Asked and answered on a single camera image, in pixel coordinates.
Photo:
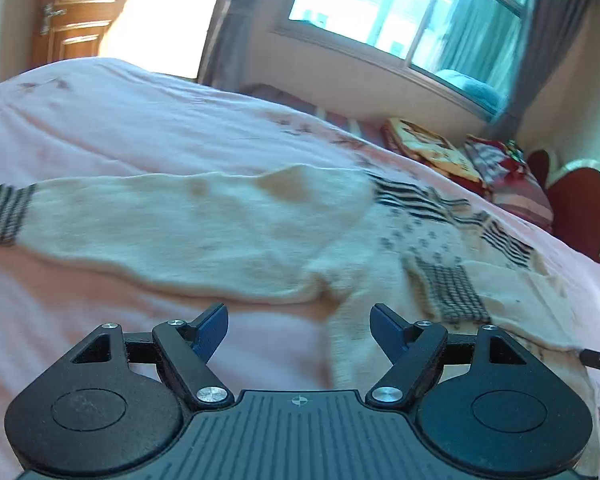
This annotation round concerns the teal cloth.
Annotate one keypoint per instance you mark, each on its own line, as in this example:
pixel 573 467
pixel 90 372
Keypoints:
pixel 472 87

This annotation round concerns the pink floral blanket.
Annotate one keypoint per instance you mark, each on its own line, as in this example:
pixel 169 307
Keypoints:
pixel 130 125

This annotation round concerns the red heart-shaped headboard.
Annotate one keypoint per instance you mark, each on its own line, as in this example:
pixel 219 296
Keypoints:
pixel 580 205

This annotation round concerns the wooden door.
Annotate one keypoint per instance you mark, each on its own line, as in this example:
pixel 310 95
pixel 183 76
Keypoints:
pixel 87 5

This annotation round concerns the colourful crumpled cloth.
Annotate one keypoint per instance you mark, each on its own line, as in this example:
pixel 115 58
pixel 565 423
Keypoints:
pixel 514 152

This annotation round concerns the yellow patterned pillow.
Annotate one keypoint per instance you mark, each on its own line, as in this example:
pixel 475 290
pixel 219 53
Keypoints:
pixel 430 150

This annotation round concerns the grey curtain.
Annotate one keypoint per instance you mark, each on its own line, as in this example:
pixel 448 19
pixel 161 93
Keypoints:
pixel 230 20
pixel 550 35

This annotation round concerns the window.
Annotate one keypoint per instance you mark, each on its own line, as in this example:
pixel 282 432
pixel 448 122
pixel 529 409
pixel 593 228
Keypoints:
pixel 405 5

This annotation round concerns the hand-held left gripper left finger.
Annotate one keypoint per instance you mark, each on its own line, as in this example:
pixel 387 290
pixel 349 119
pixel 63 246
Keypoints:
pixel 211 332

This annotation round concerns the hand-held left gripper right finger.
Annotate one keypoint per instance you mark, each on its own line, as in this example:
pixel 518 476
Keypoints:
pixel 384 327

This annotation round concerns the cream knit sweater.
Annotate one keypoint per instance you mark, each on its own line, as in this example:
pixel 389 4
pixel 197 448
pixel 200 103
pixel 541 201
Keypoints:
pixel 190 230

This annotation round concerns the striped pillow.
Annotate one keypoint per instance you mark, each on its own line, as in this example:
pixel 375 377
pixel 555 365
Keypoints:
pixel 520 190

